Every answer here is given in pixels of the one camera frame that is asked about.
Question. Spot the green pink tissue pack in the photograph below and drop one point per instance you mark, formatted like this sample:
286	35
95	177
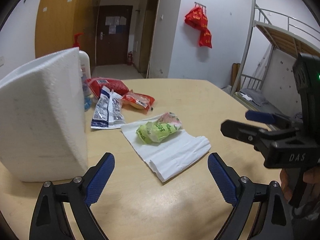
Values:
156	131

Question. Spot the wooden wardrobe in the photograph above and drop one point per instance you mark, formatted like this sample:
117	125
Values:
59	20

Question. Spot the white foam box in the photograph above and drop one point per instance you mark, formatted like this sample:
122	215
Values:
43	119

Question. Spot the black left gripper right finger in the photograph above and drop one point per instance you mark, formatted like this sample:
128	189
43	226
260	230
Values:
272	220

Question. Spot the red hanging bags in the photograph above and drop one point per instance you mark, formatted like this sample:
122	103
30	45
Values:
197	19

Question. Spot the white paper napkin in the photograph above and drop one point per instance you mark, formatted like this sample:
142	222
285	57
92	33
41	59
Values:
172	156

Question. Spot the white red pump bottle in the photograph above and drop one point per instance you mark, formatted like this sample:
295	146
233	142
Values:
85	72

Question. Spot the person's right hand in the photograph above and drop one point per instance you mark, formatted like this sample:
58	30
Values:
311	176

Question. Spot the large red snack bag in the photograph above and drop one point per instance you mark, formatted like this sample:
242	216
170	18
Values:
97	83

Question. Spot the blue white foil packet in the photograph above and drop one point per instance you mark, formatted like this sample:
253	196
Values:
107	113

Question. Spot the dark brown entrance door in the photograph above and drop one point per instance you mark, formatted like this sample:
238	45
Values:
113	30

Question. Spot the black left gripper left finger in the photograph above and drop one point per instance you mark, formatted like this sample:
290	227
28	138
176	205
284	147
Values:
49	219

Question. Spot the red fire extinguisher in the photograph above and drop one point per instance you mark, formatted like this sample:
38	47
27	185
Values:
130	58

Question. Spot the small red snack packet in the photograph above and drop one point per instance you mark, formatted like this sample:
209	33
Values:
138	101

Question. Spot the metal bunk bed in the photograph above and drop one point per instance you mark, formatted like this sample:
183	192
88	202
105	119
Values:
271	88

